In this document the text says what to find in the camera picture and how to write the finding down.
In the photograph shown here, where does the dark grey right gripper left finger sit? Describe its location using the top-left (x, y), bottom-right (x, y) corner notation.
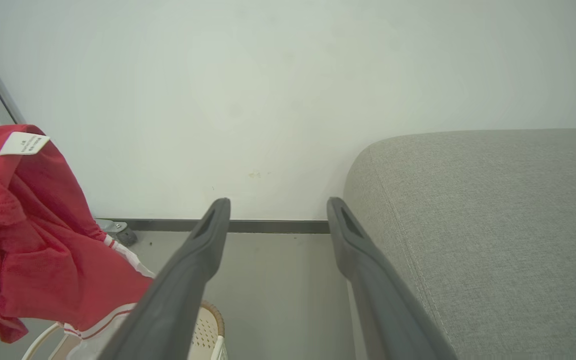
top-left (97, 198), bottom-right (232, 360)

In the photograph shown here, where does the black baseboard strip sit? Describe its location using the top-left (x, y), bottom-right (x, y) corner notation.
top-left (95, 218), bottom-right (331, 235)

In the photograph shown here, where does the red shirt with white trim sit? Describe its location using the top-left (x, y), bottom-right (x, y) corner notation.
top-left (0, 124), bottom-right (156, 346)

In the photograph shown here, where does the grey fabric sofa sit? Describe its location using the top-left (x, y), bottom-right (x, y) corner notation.
top-left (343, 128), bottom-right (576, 360)

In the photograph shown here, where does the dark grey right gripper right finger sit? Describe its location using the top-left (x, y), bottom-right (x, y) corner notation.
top-left (326, 197), bottom-right (459, 360)

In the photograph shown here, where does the cream perforated laundry basket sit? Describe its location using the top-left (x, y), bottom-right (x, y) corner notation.
top-left (20, 300), bottom-right (229, 360)

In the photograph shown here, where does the grey metal caster wheel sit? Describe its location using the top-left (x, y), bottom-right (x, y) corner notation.
top-left (95, 218), bottom-right (139, 247)

